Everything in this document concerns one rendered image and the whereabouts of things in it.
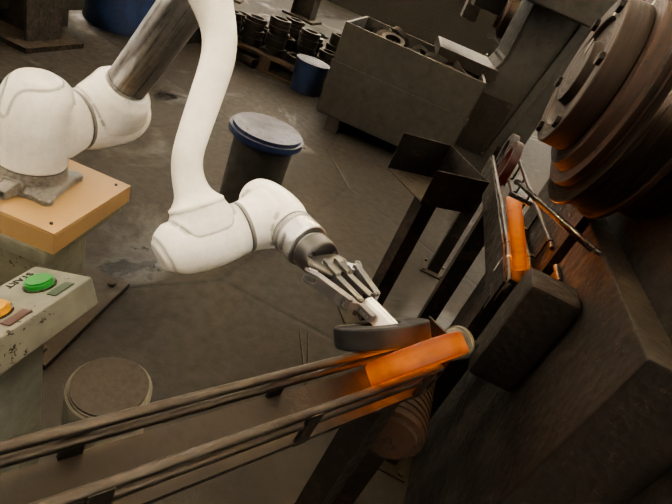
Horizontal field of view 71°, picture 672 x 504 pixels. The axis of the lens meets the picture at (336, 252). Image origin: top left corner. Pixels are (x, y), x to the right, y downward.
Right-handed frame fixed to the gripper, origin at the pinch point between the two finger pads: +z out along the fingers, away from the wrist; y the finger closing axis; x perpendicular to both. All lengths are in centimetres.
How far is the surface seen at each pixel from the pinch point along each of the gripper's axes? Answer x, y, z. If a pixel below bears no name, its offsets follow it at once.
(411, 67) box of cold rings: 8, -205, -191
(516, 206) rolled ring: 12, -49, -11
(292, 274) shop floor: -64, -60, -86
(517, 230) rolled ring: 8.4, -47.1, -6.6
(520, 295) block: 5.6, -26.7, 8.3
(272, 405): -5.6, 21.8, 4.7
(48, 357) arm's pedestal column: -64, 32, -68
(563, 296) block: 8.9, -30.0, 13.6
